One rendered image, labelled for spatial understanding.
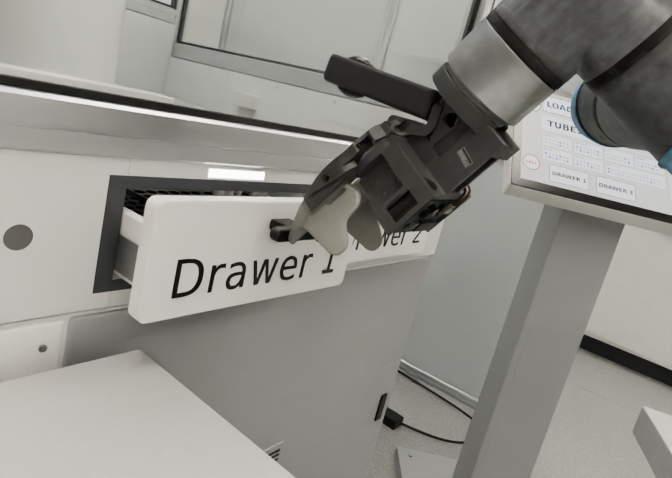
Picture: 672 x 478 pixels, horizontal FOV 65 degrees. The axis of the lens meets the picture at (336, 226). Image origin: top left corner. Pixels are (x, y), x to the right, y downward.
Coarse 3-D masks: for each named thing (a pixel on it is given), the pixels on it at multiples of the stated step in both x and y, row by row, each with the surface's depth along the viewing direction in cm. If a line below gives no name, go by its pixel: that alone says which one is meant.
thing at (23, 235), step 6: (12, 228) 41; (18, 228) 42; (24, 228) 42; (6, 234) 41; (12, 234) 42; (18, 234) 42; (24, 234) 42; (30, 234) 43; (6, 240) 41; (12, 240) 42; (18, 240) 42; (24, 240) 42; (30, 240) 43; (6, 246) 41; (12, 246) 42; (18, 246) 42; (24, 246) 43
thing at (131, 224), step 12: (132, 216) 48; (120, 228) 49; (132, 228) 48; (120, 240) 49; (132, 240) 48; (120, 252) 49; (132, 252) 48; (120, 264) 49; (132, 264) 48; (120, 276) 49; (132, 276) 48
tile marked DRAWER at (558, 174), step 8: (552, 168) 119; (560, 168) 119; (568, 168) 120; (552, 176) 118; (560, 176) 118; (568, 176) 119; (576, 176) 119; (584, 176) 119; (568, 184) 118; (576, 184) 118; (584, 184) 118
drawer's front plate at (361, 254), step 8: (408, 232) 89; (416, 232) 91; (424, 232) 94; (400, 240) 88; (408, 240) 90; (416, 240) 92; (424, 240) 95; (352, 248) 77; (360, 248) 79; (384, 248) 84; (392, 248) 87; (400, 248) 89; (408, 248) 91; (416, 248) 93; (352, 256) 78; (360, 256) 80; (368, 256) 81; (376, 256) 83; (384, 256) 85; (392, 256) 88
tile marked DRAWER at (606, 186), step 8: (600, 176) 120; (600, 184) 119; (608, 184) 119; (616, 184) 120; (624, 184) 120; (632, 184) 120; (600, 192) 118; (608, 192) 118; (616, 192) 119; (624, 192) 119; (632, 192) 119; (632, 200) 118
